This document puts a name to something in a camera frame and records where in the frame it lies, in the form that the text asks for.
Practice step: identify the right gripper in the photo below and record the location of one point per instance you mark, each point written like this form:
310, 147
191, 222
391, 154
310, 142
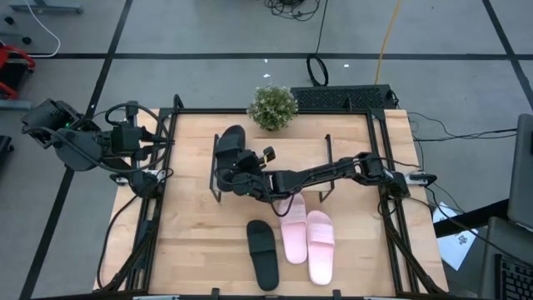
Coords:
268, 153

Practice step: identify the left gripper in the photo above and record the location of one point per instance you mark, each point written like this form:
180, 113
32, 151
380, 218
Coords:
127, 138

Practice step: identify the black rubber slide sandal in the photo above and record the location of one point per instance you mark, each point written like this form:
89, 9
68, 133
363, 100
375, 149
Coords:
231, 135
262, 266

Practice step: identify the pink rubber slide sandal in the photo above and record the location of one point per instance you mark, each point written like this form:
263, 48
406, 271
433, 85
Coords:
320, 266
293, 246

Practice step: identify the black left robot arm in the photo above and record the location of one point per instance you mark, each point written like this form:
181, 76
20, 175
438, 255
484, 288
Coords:
75, 146

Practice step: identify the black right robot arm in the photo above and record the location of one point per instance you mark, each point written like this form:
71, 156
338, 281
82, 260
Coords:
325, 171

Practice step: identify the wooden shelf with black legs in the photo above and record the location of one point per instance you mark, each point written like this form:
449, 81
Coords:
300, 150

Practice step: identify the small potted green plant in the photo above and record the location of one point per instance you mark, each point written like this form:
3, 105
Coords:
272, 108

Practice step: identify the black caster wheel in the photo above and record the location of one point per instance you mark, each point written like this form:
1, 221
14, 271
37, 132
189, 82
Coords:
9, 20
26, 40

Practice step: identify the red step stool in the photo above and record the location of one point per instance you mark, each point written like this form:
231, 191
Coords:
8, 52

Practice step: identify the white paper sheet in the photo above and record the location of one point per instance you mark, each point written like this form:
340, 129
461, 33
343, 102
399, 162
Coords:
456, 246

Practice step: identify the black desk edge bar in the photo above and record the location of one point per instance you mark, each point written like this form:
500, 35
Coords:
470, 218

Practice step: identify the gray monitor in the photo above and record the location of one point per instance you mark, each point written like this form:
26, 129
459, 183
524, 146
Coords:
522, 175

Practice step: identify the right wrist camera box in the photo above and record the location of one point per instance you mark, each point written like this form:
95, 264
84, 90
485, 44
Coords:
249, 160

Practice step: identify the black metal table frame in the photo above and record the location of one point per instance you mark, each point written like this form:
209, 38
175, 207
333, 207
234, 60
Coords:
270, 111

